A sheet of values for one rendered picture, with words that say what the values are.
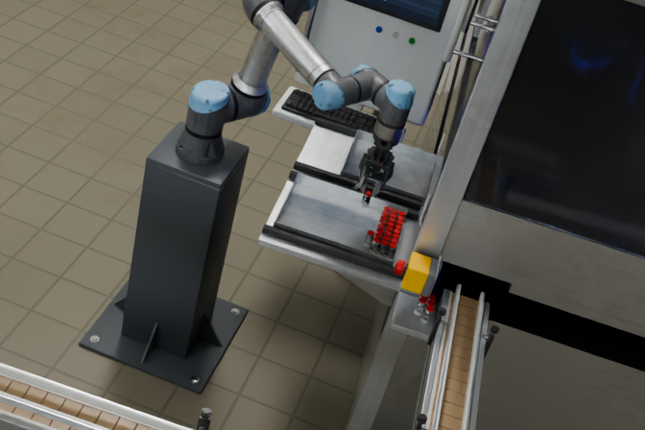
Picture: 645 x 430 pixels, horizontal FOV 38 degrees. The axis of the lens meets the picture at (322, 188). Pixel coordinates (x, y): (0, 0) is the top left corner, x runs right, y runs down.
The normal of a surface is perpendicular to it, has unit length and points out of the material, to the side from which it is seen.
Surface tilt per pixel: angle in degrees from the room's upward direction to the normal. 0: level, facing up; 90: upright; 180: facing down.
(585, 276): 90
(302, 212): 0
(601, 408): 90
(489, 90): 90
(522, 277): 90
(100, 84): 0
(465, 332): 0
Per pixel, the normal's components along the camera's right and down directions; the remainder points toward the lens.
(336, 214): 0.22, -0.79
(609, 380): -0.22, 0.53
